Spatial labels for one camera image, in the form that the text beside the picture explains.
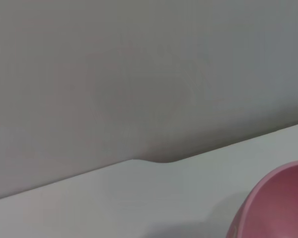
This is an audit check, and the pink plastic bowl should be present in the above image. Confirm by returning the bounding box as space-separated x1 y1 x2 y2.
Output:
224 159 298 238

